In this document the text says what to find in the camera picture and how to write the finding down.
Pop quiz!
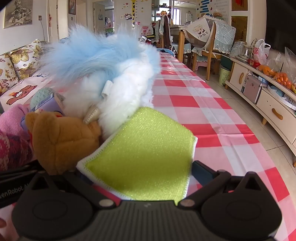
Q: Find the unframed pencil sketch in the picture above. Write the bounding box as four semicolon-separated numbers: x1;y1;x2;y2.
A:
3;0;33;29

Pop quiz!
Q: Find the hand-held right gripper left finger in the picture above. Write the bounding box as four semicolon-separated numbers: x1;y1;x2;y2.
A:
24;170;115;209

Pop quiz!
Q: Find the sofa with cartoon cover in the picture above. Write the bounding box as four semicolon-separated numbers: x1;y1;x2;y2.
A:
0;38;70;114

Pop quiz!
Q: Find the teal crochet toy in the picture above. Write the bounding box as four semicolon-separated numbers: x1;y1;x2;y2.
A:
30;87;56;109

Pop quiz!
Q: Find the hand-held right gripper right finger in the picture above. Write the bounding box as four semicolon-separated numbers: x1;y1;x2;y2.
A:
178;160;271;208

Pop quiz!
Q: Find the white and blue fluffy plush toy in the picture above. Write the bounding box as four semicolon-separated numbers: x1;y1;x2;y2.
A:
40;22;162;139

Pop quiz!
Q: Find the wooden dining table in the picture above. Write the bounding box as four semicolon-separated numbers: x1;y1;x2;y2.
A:
170;24;192;63

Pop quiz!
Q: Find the lavender tagged packet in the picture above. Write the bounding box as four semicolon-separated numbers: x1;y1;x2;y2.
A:
35;94;66;116

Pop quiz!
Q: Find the white plastic bag red print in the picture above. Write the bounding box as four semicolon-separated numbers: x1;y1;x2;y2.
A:
253;39;271;65

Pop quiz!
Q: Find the bag of oranges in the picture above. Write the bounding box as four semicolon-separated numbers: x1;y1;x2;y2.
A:
258;64;294;90

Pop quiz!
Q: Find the light green trash bin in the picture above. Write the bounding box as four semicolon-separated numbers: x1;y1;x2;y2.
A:
218;66;233;86

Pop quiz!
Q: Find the pink fleece item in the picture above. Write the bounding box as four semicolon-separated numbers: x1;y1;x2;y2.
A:
0;104;30;141

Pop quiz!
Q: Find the red checked tablecloth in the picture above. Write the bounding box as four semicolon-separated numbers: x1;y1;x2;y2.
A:
0;52;288;241

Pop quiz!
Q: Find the orange-brown plush toy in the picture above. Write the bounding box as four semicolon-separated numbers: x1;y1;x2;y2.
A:
25;111;102;175

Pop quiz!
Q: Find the brown framed board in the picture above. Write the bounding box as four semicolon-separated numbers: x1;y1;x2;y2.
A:
231;16;248;42

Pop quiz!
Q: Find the chair with teal lace cover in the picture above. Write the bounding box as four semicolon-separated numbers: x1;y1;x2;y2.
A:
205;20;236;80

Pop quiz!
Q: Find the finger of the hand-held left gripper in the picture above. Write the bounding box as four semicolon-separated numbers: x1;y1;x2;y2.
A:
0;160;46;178

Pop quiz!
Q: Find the red knitted cloth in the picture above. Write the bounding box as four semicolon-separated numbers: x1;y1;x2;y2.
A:
0;129;33;172

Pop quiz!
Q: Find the white printed food cover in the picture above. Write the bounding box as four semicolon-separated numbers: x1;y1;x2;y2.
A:
186;16;216;48

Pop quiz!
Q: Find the chair draped with clothes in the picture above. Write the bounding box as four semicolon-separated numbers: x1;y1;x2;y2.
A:
156;15;173;49

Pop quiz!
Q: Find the giraffe height chart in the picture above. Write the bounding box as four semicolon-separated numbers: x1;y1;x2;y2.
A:
131;0;139;24

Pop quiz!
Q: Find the blue child chair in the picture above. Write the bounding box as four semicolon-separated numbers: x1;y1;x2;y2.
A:
157;48;175;56

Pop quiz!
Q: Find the yellow floral cushion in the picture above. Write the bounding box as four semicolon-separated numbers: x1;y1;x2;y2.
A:
8;39;47;80
0;53;19;96

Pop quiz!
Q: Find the cream television cabinet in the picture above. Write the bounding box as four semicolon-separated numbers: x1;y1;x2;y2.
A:
225;57;296;167

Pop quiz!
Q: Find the green cleaning cloth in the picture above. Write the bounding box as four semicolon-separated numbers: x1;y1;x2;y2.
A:
76;107;198;207

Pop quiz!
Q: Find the pink plastic stool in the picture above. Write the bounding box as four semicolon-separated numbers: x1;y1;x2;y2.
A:
192;59;210;72

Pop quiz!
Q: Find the glass kettle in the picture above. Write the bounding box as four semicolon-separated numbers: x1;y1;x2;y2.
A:
239;43;253;59

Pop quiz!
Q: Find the pink-grey storage case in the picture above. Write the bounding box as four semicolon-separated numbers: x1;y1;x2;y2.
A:
243;74;263;103

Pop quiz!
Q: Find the blue paper wall display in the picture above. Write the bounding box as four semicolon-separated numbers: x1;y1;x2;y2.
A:
200;0;216;14

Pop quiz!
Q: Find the dark green container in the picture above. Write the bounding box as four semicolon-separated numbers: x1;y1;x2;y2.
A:
221;56;234;70

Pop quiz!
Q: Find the black television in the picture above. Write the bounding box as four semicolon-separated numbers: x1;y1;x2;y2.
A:
265;0;296;54

